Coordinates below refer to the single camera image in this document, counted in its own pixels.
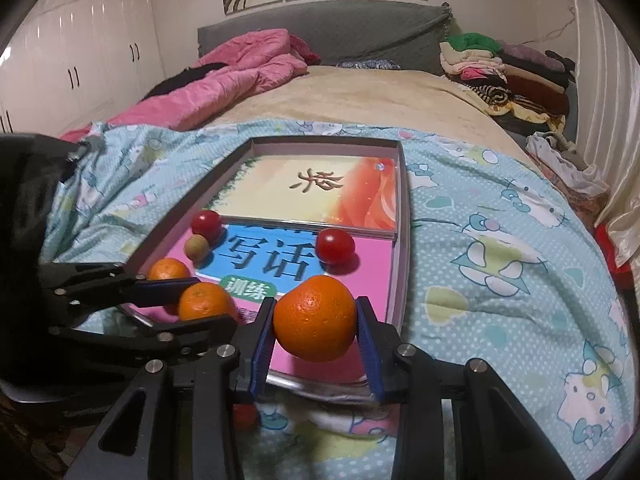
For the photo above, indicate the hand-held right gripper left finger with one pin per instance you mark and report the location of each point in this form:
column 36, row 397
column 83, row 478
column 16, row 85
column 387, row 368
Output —
column 260, row 340

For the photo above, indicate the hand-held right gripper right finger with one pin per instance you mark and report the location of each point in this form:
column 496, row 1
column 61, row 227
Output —
column 367, row 350

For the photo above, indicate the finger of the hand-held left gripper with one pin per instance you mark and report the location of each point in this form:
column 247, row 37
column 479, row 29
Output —
column 190, row 335
column 165, row 290

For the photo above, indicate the orange mandarin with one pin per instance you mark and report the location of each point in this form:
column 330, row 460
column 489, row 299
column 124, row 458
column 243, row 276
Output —
column 169, row 270
column 202, row 302
column 315, row 317

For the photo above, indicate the small brown longan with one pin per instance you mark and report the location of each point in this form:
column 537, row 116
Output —
column 196, row 247

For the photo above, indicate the red cherry tomato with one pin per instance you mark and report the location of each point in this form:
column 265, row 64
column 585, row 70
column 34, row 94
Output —
column 206, row 224
column 245, row 417
column 335, row 245

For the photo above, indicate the grey cardboard box tray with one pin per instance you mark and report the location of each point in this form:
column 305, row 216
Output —
column 404, row 260

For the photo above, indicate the pink workbook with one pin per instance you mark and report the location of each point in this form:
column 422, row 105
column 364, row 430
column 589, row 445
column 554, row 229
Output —
column 370, row 270

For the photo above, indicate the yellow and orange book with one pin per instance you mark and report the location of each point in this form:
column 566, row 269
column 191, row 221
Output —
column 280, row 185

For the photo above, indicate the blue cartoon cat blanket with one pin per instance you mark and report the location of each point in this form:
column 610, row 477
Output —
column 500, row 240

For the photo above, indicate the white wardrobe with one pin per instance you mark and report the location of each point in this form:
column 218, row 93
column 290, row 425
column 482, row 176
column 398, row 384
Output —
column 75, row 35

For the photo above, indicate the black garment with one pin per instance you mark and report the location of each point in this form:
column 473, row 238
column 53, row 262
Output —
column 185, row 77

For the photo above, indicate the pink quilt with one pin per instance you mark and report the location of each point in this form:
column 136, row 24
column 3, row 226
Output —
column 240, row 70

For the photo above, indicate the beige bed sheet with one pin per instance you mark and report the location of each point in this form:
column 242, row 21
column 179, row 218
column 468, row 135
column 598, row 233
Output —
column 375, row 100

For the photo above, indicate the red cloth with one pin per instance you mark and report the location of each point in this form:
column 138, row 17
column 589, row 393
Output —
column 610, row 250

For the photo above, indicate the white crumpled cloth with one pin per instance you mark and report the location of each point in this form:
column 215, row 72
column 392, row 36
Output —
column 560, row 160

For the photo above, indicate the blue floral cloth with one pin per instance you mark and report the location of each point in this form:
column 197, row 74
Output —
column 370, row 64

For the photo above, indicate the pile of folded clothes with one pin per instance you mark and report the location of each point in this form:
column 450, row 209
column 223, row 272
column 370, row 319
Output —
column 505, row 80

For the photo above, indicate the grey headboard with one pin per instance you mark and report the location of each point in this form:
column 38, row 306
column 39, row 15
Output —
column 375, row 30

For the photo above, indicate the cream curtain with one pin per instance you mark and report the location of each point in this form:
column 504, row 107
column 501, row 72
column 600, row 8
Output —
column 605, row 110

